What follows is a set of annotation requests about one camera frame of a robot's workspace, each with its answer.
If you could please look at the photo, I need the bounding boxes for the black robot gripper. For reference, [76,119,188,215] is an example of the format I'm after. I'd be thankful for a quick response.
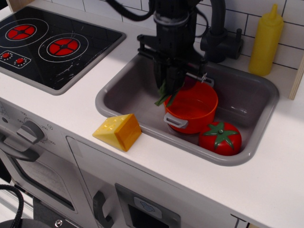
[137,14,206,93]

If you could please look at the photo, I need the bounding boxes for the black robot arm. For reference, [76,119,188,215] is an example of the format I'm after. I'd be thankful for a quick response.
[137,0,206,95]

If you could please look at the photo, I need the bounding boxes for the grey plastic sink basin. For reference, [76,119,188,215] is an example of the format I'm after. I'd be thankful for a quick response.
[95,55,279,166]

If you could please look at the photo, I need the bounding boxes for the dark grey toy faucet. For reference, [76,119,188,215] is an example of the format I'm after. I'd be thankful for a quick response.
[200,0,244,63]

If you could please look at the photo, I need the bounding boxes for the yellow toy cheese wedge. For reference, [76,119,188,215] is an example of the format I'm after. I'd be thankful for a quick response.
[92,114,142,152]

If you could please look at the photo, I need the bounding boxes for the red toy tomato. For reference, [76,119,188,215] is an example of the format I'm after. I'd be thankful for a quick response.
[199,122,242,156]

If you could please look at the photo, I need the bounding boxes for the yellow squeeze bottle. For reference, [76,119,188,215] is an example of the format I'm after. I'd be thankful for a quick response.
[248,4,284,76]

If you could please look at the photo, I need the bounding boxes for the black toy stovetop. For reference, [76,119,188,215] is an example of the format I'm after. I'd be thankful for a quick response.
[0,7,126,95]

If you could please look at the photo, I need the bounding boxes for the grey dishwasher control panel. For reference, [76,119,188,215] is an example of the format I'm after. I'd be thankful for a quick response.
[114,183,181,228]

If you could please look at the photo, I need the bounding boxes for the grey oven knob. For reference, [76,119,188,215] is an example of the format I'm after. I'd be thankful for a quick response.
[17,121,44,144]

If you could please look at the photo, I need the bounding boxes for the toy oven door window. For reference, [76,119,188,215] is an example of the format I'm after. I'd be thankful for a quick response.
[0,151,77,213]

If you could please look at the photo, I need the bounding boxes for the orange toy pot grey handles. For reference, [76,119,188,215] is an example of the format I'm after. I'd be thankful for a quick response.
[163,77,219,134]

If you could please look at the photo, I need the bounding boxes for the dark cabinet door handle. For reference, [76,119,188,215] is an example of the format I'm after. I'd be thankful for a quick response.
[93,191,114,228]

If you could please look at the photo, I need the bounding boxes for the grey oven door handle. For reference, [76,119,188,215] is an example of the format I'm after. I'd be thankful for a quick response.
[0,133,40,162]

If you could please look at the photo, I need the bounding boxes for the black braided cable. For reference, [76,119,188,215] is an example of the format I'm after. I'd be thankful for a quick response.
[0,184,25,228]

